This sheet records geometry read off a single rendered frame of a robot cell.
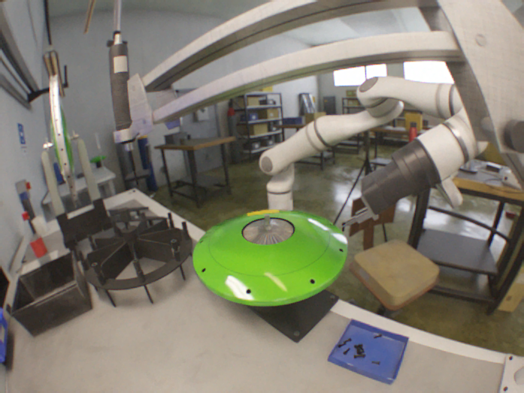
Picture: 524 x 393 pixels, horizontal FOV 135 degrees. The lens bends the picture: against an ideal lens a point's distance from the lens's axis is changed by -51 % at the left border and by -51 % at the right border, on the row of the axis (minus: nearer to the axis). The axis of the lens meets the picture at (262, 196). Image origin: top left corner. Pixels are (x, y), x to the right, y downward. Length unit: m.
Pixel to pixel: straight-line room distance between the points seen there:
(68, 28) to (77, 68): 0.97
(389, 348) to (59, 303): 0.75
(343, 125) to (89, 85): 4.81
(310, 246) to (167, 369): 0.36
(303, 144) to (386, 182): 0.38
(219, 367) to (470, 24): 0.54
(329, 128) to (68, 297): 0.82
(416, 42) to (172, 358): 0.55
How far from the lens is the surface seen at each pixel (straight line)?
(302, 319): 0.48
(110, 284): 0.59
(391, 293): 1.00
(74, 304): 0.68
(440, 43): 0.18
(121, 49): 0.45
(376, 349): 0.47
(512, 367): 0.59
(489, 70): 0.19
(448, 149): 0.34
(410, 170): 0.33
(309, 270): 0.36
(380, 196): 0.33
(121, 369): 0.52
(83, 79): 5.07
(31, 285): 0.88
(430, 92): 0.45
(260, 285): 0.34
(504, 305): 2.23
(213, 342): 0.48
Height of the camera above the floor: 1.31
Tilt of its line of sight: 22 degrees down
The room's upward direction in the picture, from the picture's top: 5 degrees counter-clockwise
